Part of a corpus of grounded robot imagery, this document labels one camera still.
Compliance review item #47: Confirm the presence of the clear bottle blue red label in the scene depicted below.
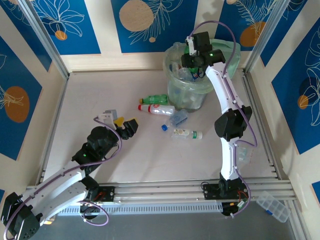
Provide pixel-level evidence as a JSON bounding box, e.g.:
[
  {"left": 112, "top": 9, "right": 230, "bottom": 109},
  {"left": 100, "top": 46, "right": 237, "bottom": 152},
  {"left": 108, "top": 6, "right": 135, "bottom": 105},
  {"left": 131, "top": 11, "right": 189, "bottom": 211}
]
[{"left": 191, "top": 66, "right": 205, "bottom": 81}]

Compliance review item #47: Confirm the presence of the green soda bottle yellow cap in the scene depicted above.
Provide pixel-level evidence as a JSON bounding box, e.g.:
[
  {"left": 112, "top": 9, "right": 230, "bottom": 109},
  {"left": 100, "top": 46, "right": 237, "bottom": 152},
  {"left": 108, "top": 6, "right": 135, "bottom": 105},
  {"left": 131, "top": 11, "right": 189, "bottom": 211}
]
[{"left": 139, "top": 93, "right": 169, "bottom": 105}]

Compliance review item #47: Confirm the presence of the clear bottle cream green label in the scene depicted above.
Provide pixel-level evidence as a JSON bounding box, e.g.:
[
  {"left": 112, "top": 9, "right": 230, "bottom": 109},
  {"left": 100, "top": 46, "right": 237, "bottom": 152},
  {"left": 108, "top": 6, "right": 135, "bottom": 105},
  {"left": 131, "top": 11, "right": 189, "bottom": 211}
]
[{"left": 171, "top": 128, "right": 203, "bottom": 141}]

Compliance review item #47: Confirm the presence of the mesh waste bin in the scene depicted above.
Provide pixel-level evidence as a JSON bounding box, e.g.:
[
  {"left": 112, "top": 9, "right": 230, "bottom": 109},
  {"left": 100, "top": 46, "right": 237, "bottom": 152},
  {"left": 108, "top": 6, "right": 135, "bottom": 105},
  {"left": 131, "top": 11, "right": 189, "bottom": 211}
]
[{"left": 162, "top": 41, "right": 217, "bottom": 113}]

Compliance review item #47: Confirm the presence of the light green zip pouch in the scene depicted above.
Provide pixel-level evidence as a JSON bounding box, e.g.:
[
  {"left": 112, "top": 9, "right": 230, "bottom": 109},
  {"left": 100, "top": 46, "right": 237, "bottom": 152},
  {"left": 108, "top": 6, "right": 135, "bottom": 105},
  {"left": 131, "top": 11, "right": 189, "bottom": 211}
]
[{"left": 211, "top": 38, "right": 242, "bottom": 78}]

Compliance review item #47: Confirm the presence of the clear plastic packet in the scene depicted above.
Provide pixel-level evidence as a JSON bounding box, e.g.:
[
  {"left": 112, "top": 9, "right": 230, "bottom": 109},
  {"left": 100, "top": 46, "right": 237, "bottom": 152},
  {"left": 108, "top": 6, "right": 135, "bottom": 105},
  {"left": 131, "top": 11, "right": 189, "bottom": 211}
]
[{"left": 236, "top": 146, "right": 254, "bottom": 165}]

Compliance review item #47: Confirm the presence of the clear plastic organizer box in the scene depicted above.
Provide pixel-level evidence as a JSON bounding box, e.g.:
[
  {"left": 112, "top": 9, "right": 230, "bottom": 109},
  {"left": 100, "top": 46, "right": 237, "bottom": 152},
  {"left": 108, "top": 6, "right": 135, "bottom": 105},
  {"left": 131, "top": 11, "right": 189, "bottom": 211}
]
[{"left": 254, "top": 191, "right": 293, "bottom": 223}]

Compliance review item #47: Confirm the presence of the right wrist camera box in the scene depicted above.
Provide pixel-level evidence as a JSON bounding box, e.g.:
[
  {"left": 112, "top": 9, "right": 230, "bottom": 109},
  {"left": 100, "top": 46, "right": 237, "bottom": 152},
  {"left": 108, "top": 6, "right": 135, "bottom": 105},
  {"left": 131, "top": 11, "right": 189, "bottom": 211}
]
[{"left": 186, "top": 36, "right": 198, "bottom": 56}]

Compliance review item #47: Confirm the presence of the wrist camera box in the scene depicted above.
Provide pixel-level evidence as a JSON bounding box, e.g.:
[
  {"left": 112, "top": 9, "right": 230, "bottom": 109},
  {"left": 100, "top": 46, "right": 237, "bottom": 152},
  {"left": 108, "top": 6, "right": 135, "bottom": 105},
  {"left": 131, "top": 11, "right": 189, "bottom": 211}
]
[
  {"left": 186, "top": 36, "right": 198, "bottom": 56},
  {"left": 96, "top": 109, "right": 119, "bottom": 130}
]

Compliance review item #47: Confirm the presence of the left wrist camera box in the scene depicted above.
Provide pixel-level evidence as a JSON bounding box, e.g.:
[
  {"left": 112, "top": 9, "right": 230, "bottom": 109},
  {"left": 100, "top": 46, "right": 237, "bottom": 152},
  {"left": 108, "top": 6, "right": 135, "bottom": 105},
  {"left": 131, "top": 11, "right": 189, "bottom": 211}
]
[{"left": 96, "top": 109, "right": 119, "bottom": 130}]

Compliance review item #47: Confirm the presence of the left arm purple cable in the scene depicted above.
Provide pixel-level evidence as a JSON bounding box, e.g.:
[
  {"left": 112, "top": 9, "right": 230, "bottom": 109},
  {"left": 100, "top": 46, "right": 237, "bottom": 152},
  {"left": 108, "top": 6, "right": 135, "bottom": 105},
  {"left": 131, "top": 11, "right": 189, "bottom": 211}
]
[{"left": 3, "top": 117, "right": 123, "bottom": 238}]

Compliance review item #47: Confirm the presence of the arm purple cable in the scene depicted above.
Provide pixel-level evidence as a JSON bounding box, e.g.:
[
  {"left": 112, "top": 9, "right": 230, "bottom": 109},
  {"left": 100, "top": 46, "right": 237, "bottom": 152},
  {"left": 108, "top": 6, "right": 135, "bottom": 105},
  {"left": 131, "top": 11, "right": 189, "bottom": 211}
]
[
  {"left": 3, "top": 117, "right": 123, "bottom": 238},
  {"left": 187, "top": 20, "right": 258, "bottom": 219}
]

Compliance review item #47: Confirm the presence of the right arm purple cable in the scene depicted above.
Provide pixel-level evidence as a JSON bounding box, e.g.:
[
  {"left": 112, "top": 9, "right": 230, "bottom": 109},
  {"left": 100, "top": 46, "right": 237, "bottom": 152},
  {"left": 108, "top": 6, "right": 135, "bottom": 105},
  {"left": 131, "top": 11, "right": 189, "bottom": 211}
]
[{"left": 187, "top": 20, "right": 258, "bottom": 219}]

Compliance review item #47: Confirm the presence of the aluminium side rail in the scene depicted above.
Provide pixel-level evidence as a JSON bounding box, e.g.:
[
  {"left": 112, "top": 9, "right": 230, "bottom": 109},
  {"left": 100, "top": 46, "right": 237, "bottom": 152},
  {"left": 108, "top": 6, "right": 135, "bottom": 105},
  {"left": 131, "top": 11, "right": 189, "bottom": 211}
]
[
  {"left": 36, "top": 74, "right": 71, "bottom": 186},
  {"left": 241, "top": 71, "right": 282, "bottom": 180}
]

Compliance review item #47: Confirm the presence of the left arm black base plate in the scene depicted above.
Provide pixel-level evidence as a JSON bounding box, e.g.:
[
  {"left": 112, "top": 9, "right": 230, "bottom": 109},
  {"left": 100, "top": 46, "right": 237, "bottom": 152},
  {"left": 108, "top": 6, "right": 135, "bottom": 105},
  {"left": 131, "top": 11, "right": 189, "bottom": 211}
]
[{"left": 94, "top": 186, "right": 116, "bottom": 203}]

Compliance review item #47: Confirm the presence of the aluminium frame post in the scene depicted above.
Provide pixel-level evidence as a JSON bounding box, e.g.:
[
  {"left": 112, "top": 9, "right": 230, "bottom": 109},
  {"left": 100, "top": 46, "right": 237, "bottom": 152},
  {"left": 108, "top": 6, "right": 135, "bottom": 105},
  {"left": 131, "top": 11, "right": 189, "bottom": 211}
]
[
  {"left": 244, "top": 0, "right": 292, "bottom": 74},
  {"left": 18, "top": 0, "right": 70, "bottom": 80}
]

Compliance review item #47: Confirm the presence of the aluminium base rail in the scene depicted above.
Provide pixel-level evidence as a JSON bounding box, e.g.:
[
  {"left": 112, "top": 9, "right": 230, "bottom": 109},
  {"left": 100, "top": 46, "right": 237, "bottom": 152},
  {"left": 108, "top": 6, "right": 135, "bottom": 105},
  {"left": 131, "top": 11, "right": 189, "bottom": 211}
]
[{"left": 23, "top": 180, "right": 297, "bottom": 204}]

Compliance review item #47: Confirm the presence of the white slotted cable duct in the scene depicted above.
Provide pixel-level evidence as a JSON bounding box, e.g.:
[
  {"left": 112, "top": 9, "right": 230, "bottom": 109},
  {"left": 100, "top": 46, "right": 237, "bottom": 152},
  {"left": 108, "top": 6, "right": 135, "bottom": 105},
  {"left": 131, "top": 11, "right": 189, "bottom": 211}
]
[{"left": 57, "top": 202, "right": 224, "bottom": 216}]

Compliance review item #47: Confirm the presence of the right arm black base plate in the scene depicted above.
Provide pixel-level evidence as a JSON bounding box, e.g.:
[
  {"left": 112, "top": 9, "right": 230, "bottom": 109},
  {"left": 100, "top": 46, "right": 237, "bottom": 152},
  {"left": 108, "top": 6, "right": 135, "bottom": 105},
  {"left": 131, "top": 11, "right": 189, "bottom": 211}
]
[{"left": 201, "top": 183, "right": 251, "bottom": 201}]

